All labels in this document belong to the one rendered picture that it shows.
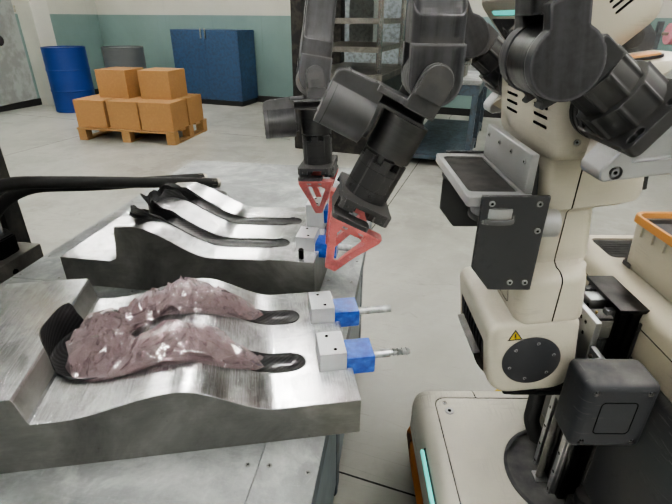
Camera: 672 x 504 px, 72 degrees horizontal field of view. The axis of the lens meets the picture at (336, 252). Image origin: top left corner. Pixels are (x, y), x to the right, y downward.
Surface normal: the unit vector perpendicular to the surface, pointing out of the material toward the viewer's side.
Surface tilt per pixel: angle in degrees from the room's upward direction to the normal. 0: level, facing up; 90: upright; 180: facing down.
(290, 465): 0
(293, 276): 90
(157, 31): 90
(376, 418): 0
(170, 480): 0
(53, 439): 90
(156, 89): 90
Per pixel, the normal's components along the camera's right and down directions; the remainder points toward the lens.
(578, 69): 0.00, 0.45
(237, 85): -0.33, 0.43
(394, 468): 0.00, -0.89
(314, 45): 0.11, 0.23
